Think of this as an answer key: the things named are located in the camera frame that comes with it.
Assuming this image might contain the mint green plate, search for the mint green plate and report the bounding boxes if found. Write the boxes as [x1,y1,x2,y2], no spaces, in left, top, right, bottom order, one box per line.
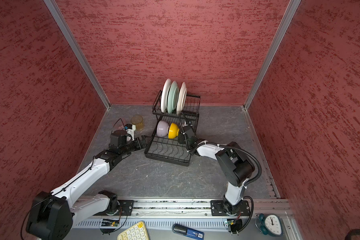
[167,81,180,114]

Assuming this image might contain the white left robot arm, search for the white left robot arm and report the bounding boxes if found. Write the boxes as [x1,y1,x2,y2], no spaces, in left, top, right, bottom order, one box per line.
[21,136,151,240]

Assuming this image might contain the cream plate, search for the cream plate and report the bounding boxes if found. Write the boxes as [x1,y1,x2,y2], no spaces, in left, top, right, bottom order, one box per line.
[176,82,188,115]

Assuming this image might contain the yellow bowl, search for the yellow bowl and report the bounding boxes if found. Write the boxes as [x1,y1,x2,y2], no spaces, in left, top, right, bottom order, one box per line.
[168,123,180,139]

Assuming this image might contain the blue black marker tool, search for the blue black marker tool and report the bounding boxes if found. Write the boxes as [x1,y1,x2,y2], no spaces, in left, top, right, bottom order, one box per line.
[172,224,205,240]

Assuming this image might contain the aluminium corner post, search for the aluminium corner post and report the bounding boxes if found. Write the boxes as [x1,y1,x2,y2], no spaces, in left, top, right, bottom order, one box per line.
[44,0,112,111]
[244,0,301,111]

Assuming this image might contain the yellow keypad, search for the yellow keypad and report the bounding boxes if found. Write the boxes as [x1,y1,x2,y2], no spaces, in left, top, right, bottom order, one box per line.
[117,222,150,240]

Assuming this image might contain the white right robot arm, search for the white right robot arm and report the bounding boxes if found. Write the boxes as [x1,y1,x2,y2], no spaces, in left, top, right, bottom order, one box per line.
[175,125,262,216]

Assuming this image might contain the aluminium left corner post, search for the aluminium left corner post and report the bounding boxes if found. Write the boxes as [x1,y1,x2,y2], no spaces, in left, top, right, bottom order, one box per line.
[44,0,112,111]

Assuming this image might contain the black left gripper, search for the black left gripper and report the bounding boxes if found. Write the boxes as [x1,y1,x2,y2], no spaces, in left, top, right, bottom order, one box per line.
[120,135,153,156]

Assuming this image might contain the amber glass cup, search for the amber glass cup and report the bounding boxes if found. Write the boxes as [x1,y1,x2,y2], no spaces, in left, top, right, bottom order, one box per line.
[131,115,144,131]

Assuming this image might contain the lilac ceramic bowl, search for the lilac ceramic bowl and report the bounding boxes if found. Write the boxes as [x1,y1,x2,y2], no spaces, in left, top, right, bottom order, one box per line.
[157,121,170,138]

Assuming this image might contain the black metal dish rack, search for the black metal dish rack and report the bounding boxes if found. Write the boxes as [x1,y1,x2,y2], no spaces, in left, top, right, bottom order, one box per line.
[145,91,201,167]

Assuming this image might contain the teal analog clock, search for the teal analog clock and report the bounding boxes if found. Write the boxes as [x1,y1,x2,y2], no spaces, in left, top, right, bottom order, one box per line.
[255,214,284,237]

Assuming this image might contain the aluminium right corner post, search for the aluminium right corner post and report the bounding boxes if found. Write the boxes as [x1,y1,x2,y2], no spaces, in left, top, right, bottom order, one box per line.
[244,0,301,111]

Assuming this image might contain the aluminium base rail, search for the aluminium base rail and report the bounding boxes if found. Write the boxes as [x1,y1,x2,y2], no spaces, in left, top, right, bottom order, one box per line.
[118,197,295,219]

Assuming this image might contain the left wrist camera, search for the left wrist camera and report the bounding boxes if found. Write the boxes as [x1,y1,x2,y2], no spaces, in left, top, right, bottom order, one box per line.
[109,124,136,148]

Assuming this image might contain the white plate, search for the white plate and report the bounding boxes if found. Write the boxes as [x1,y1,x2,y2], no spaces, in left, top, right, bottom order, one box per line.
[161,79,172,113]

